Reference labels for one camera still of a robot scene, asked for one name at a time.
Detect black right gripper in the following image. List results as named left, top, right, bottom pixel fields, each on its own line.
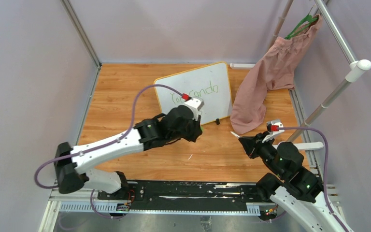
left=239, top=130, right=285, bottom=178

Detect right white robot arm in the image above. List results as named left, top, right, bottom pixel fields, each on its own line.
left=238, top=132, right=352, bottom=232

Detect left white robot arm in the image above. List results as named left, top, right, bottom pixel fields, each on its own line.
left=54, top=105, right=202, bottom=200

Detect white metal clothes rack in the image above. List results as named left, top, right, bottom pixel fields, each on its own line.
left=229, top=0, right=371, bottom=152

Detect green clothes hanger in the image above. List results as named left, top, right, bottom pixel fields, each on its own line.
left=284, top=14, right=318, bottom=40

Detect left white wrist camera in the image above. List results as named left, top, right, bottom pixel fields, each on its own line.
left=183, top=98, right=204, bottom=123

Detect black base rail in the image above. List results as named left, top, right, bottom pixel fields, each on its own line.
left=52, top=179, right=290, bottom=221

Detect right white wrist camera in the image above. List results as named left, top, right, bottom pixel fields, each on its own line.
left=262, top=119, right=285, bottom=143

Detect pink cloth shorts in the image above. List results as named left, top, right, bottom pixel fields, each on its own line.
left=230, top=14, right=323, bottom=134

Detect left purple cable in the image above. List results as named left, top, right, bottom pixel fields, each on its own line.
left=33, top=84, right=191, bottom=220

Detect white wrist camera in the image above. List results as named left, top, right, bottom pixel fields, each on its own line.
left=262, top=119, right=285, bottom=143
left=183, top=98, right=204, bottom=123

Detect yellow-framed whiteboard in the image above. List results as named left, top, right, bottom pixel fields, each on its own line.
left=154, top=62, right=232, bottom=125

